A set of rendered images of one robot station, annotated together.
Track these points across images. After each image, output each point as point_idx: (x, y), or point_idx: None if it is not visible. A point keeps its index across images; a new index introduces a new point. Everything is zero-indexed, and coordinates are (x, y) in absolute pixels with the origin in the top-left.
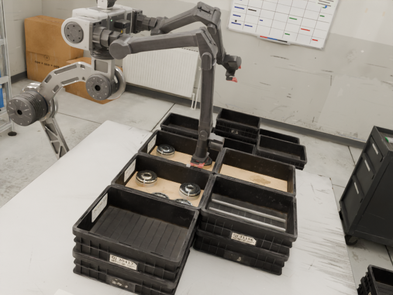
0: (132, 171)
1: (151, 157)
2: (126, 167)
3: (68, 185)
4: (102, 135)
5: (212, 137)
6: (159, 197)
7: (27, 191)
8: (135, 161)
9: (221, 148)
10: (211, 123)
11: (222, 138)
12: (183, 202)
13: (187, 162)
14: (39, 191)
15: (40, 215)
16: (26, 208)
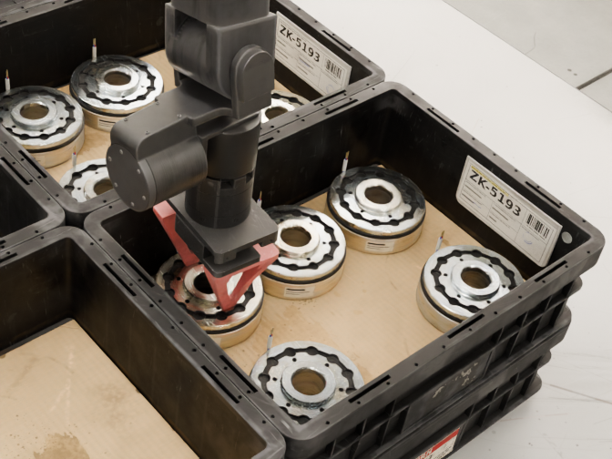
0: (325, 94)
1: (331, 98)
2: (293, 11)
3: (454, 98)
4: None
5: (175, 101)
6: (60, 1)
7: (461, 25)
8: (348, 76)
9: (111, 166)
10: (197, 18)
11: (137, 132)
12: (39, 121)
13: (349, 348)
14: (448, 42)
15: (331, 15)
16: (377, 4)
